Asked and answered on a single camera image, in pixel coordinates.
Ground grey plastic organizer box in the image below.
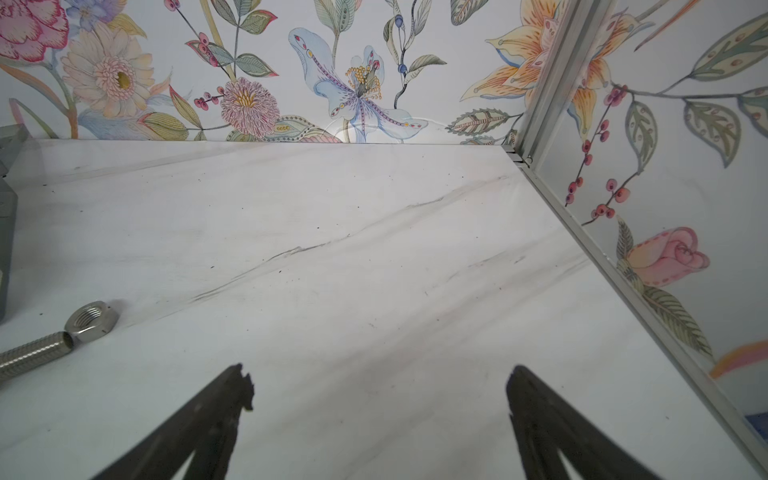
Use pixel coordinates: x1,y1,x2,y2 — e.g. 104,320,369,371
0,124,29,318

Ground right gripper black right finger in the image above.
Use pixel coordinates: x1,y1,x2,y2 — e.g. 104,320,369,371
505,365,658,479

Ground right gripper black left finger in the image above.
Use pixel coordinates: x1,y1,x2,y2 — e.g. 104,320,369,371
96,364,254,479

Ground silver hex nut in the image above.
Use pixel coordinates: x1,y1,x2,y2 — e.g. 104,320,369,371
64,301,119,343

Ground aluminium corner frame post right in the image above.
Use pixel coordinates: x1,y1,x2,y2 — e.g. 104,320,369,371
514,1,611,168

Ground silver threaded bolt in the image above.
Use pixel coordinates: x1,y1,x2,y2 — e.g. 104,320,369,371
0,331,74,382

